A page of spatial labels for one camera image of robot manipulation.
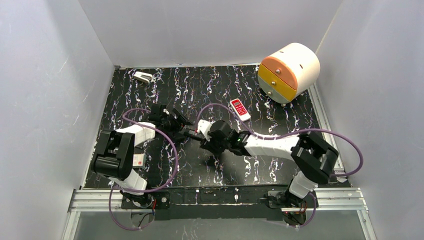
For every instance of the white battery box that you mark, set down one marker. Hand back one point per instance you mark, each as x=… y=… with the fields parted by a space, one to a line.
x=139 y=161

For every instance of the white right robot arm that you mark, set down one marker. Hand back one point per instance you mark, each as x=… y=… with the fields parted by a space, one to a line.
x=314 y=156

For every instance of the round orange drawer cabinet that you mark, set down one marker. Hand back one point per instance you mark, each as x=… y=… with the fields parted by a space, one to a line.
x=288 y=72

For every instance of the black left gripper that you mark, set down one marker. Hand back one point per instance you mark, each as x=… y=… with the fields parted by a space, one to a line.
x=176 y=122

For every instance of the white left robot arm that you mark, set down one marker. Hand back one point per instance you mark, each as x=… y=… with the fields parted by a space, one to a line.
x=113 y=155

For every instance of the white remote control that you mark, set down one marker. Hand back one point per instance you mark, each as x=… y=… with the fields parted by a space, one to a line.
x=240 y=110

